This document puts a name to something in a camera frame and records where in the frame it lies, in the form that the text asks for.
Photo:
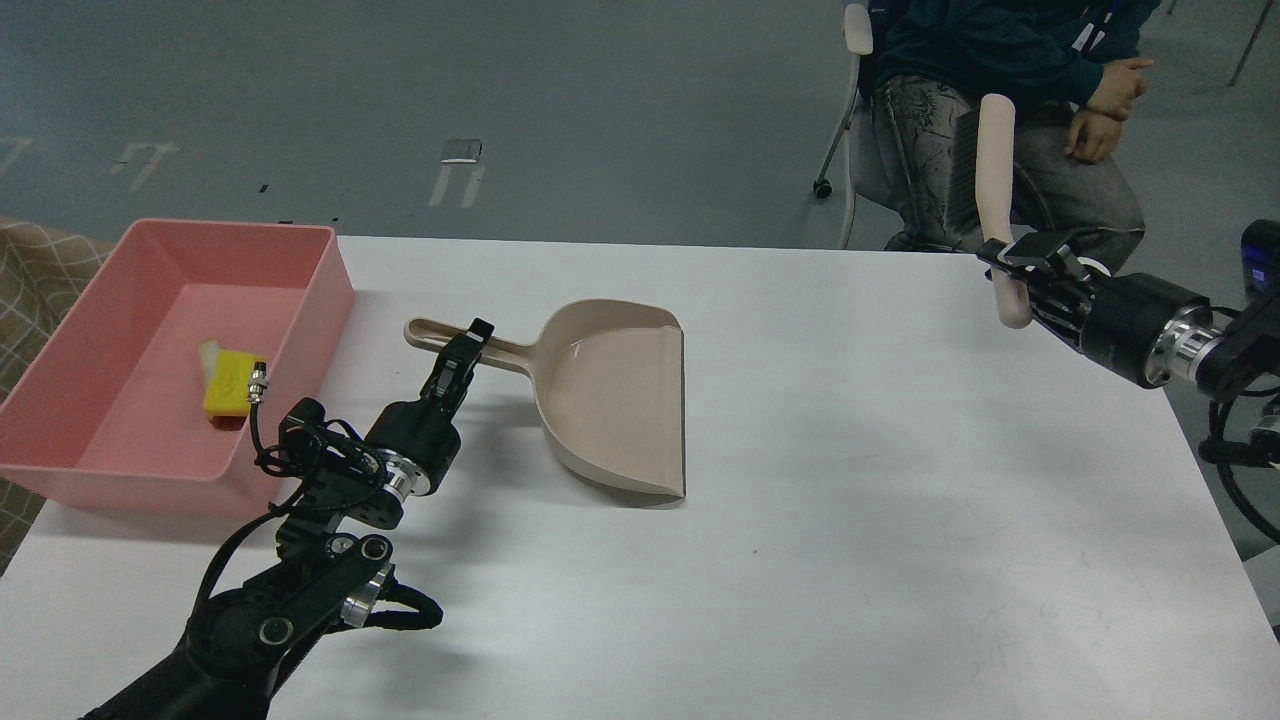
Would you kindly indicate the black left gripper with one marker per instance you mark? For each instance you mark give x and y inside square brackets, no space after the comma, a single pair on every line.
[421,431]

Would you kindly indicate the person in green sweater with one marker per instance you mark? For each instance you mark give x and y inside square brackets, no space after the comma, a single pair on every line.
[1065,75]

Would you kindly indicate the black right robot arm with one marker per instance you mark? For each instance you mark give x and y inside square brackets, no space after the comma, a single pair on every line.
[1243,418]

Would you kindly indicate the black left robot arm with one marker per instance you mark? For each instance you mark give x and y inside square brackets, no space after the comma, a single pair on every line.
[318,563]

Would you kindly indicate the beige checkered cloth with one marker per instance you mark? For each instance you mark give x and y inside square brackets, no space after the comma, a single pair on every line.
[43,272]

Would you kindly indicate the beige plastic dustpan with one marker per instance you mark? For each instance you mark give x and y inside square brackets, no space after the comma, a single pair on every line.
[608,383]

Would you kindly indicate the beige hand brush black bristles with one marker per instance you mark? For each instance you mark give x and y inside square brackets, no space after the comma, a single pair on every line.
[980,193]

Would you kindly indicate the person's second hand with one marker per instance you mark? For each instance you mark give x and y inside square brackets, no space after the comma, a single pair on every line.
[1092,137]

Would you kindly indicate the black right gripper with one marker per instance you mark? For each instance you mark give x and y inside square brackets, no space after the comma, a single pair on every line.
[1145,330]

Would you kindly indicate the pink plastic bin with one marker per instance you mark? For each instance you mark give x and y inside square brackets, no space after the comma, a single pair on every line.
[110,414]

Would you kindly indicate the person's hand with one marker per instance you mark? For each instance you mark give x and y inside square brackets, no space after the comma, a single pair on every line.
[1122,82]

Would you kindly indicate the yellow green sponge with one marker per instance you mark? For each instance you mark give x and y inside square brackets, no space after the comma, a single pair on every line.
[227,390]

